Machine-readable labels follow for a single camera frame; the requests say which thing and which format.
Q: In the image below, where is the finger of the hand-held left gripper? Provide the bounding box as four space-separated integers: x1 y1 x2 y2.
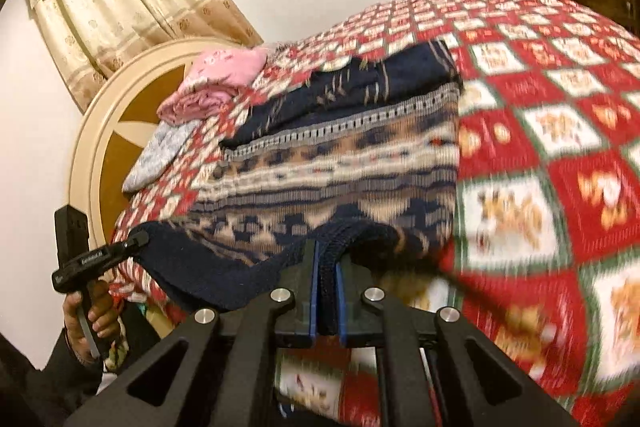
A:
125 228 151 254

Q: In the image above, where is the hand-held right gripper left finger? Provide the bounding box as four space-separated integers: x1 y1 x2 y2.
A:
65 239 321 427

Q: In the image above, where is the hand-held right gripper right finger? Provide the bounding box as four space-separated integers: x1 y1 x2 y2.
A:
335 256 582 427

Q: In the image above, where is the navy patterned knit sweater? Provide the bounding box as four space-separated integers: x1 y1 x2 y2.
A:
131 38 463 315

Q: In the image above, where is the person's left forearm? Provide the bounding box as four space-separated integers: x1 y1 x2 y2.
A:
0 327 108 427

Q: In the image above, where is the person's left hand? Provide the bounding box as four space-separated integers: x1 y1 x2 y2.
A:
62 278 124 365

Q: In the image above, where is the grey floral pillow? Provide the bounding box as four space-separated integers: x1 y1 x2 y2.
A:
121 121 196 194

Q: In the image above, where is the cream and wood headboard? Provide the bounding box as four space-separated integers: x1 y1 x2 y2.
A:
69 37 236 258

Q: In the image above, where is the pink folded quilt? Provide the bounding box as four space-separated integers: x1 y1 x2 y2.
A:
157 47 268 126

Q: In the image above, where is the red checked bear bedspread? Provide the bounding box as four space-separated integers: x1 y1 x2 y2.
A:
107 0 640 427

